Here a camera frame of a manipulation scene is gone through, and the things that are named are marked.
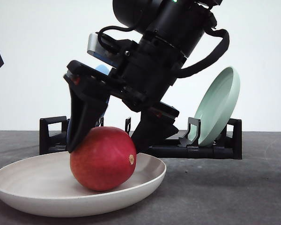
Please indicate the light green plate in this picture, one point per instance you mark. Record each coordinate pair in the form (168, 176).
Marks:
(217, 106)

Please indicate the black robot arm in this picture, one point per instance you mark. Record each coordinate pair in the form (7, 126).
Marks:
(160, 36)

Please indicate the blue plate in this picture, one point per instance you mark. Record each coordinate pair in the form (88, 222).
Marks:
(105, 70)

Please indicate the black cable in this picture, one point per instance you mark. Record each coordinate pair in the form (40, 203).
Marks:
(189, 71)

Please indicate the red pomegranate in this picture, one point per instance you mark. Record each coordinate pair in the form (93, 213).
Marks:
(105, 159)

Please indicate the white plate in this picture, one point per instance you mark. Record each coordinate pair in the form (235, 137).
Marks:
(46, 184)

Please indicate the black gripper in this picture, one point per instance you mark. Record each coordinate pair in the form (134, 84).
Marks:
(144, 79)

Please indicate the black plastic dish rack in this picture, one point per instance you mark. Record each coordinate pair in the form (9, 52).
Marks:
(53, 133)

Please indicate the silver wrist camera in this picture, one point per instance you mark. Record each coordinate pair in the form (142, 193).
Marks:
(99, 50)

